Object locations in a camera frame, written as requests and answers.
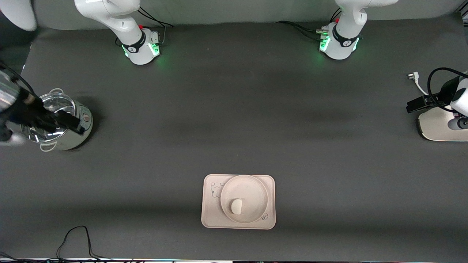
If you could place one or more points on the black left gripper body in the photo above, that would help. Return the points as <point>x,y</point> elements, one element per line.
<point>446,90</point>

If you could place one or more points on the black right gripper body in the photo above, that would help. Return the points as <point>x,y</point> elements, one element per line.
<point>30,108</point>

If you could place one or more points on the white steamed bun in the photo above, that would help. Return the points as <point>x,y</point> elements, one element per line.
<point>236,206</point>

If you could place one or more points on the round beige plate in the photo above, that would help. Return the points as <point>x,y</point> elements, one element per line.
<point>248,193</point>

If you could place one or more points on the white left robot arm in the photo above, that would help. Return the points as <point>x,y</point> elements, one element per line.
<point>347,33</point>

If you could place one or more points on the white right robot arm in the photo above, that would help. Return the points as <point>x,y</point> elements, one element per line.
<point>124,29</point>

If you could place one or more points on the beige tray with rabbit print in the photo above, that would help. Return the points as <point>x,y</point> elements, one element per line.
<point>212,215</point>

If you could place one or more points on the pale green electric cooking pot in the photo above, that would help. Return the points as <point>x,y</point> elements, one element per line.
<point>78,135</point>

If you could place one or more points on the white appliance with dark base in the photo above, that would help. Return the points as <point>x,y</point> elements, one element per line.
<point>435,126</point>

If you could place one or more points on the dark grey table mat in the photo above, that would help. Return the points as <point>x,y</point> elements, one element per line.
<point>256,128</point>

